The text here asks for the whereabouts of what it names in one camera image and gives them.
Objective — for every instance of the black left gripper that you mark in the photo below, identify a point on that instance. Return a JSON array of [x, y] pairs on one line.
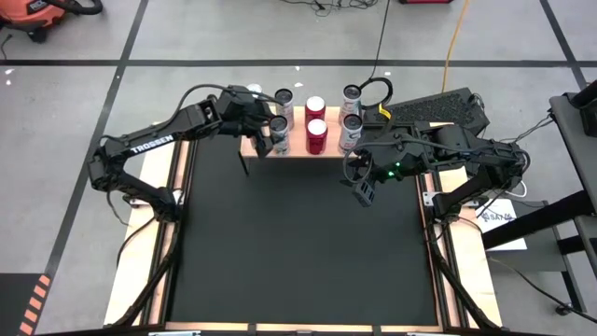
[[242, 112]]

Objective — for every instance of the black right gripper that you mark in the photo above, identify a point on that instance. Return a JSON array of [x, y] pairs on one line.
[[384, 168]]

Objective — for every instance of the red Coke Zero can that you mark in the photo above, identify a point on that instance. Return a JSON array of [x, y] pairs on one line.
[[315, 103], [317, 140]]

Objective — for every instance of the grey beverage can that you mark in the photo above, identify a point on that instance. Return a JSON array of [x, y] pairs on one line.
[[352, 92]]

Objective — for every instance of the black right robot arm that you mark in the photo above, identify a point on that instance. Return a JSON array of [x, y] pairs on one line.
[[466, 149]]

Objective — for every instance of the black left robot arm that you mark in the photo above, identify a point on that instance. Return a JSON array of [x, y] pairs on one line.
[[149, 140]]

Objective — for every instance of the black table mat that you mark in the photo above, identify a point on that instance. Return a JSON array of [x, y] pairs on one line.
[[280, 242]]

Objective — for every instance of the black perforated metal box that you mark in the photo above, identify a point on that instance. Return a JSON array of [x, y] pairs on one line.
[[438, 108]]

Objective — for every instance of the white printed paper sheet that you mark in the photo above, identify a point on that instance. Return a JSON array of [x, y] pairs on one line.
[[494, 217]]

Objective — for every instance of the black side table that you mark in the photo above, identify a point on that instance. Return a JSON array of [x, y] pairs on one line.
[[573, 140]]

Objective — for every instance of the orange shop vacuum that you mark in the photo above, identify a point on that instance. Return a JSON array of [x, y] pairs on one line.
[[28, 14]]

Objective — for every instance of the wooden shelf with black frame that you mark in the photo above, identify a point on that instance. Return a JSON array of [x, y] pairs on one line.
[[298, 140]]

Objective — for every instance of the silver metal bracket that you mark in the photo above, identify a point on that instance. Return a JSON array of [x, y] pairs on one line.
[[428, 199]]

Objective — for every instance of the black aluminium table frame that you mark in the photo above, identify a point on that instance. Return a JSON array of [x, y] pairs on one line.
[[164, 242]]

